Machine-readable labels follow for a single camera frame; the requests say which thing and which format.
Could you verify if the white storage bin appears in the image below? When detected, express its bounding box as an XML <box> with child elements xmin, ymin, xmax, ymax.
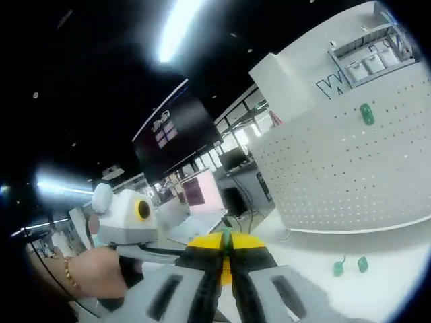
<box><xmin>364</xmin><ymin>55</ymin><xmax>385</xmax><ymax>75</ymax></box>
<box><xmin>380</xmin><ymin>49</ymin><xmax>401</xmax><ymax>69</ymax></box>
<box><xmin>345</xmin><ymin>61</ymin><xmax>368</xmax><ymax>82</ymax></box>

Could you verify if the person's left hand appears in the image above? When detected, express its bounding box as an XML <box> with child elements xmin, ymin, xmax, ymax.
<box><xmin>69</xmin><ymin>246</ymin><xmax>129</xmax><ymax>300</ymax></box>

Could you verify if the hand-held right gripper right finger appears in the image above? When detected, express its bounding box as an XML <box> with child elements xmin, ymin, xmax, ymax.
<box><xmin>224</xmin><ymin>231</ymin><xmax>341</xmax><ymax>323</ymax></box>

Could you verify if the white perforated mounting plate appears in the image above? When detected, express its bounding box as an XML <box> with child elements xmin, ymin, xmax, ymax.
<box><xmin>248</xmin><ymin>66</ymin><xmax>431</xmax><ymax>236</ymax></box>

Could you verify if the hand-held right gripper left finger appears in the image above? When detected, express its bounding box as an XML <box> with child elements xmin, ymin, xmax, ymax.
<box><xmin>110</xmin><ymin>231</ymin><xmax>224</xmax><ymax>323</ymax></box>

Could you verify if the pink display panel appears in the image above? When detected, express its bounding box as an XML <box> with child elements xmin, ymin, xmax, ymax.
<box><xmin>180</xmin><ymin>167</ymin><xmax>226</xmax><ymax>217</ymax></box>

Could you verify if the gold bead bracelet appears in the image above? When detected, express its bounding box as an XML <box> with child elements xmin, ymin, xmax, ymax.
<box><xmin>63</xmin><ymin>256</ymin><xmax>82</xmax><ymax>291</ymax></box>

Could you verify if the grey metal shelving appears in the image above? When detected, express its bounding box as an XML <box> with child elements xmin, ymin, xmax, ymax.
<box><xmin>327</xmin><ymin>12</ymin><xmax>421</xmax><ymax>92</ymax></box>

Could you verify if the ceiling light strip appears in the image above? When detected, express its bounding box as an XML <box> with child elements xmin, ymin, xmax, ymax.
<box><xmin>157</xmin><ymin>0</ymin><xmax>203</xmax><ymax>64</ymax></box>

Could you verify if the computer desk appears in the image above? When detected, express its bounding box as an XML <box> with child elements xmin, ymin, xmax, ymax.
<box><xmin>217</xmin><ymin>147</ymin><xmax>275</xmax><ymax>219</ymax></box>

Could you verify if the large black hanging screen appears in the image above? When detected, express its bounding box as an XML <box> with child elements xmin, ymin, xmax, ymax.
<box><xmin>132</xmin><ymin>78</ymin><xmax>224</xmax><ymax>185</ymax></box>

